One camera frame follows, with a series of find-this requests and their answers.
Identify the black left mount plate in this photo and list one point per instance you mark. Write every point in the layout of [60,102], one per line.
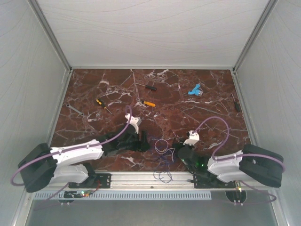
[100,180]

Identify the blue plastic connector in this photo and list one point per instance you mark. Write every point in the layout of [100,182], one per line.
[196,90]

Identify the silver wrench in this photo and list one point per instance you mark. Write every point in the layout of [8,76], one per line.
[74,109]

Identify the grey slotted cable duct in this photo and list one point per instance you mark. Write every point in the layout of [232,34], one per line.
[136,195]

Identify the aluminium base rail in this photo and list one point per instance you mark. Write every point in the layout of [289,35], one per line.
[148,180]

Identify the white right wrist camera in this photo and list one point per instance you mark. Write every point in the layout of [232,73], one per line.
[193,138]

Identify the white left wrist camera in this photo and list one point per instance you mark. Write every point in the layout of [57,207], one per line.
[134,121]

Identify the black mount plate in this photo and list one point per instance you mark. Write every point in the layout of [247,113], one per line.
[206,180]
[100,180]

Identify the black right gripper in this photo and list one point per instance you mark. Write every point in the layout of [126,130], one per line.
[178,148]

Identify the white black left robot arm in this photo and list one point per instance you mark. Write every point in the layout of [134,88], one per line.
[46,165]

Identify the black yellow screwdriver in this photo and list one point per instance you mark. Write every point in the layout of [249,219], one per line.
[102,104]

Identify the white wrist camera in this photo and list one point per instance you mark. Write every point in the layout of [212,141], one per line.
[193,138]
[134,121]

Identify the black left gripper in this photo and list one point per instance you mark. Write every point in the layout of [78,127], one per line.
[141,146]

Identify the black right mount plate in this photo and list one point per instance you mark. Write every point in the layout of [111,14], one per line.
[206,180]

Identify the black handled screwdriver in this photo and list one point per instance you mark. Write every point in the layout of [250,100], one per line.
[147,86]

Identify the small black screwdriver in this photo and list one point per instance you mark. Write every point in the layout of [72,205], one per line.
[237,107]

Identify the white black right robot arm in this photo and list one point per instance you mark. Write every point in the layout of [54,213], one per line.
[250,163]

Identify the yellow handled screwdriver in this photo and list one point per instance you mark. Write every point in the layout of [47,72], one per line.
[147,103]

